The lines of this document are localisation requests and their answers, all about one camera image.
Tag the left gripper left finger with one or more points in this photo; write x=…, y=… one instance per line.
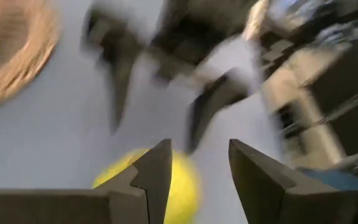
x=129, y=202

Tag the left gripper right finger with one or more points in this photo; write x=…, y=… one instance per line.
x=275, y=199

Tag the light wooden side board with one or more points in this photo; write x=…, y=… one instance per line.
x=291, y=84

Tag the woven wicker basket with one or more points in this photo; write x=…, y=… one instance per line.
x=8, y=46

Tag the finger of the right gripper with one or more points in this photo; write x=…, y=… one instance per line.
x=207, y=112
x=120, y=81

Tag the green pear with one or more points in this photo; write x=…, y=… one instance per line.
x=183, y=189

